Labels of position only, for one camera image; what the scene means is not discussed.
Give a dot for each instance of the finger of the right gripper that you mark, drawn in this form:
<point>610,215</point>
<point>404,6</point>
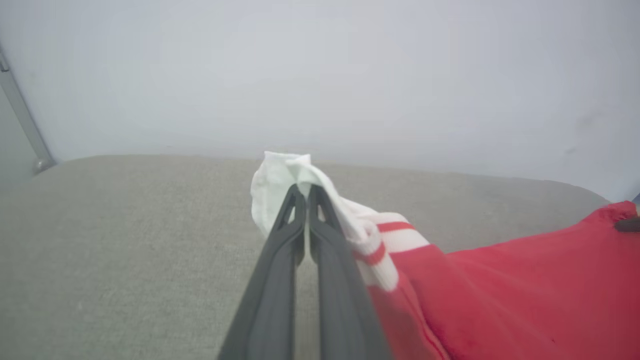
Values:
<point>630,224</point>

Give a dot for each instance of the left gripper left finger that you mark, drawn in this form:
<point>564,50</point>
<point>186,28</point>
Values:
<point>270,300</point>

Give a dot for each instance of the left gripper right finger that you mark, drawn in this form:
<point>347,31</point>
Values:
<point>340,300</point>

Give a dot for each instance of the red and white garment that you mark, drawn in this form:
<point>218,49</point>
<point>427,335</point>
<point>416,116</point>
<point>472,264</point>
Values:
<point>525,300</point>

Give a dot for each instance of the grey fabric cushion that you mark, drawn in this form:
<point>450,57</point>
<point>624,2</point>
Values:
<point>125,250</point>

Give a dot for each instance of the grey metal pole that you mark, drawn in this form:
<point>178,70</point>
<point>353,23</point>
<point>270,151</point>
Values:
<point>22,117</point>

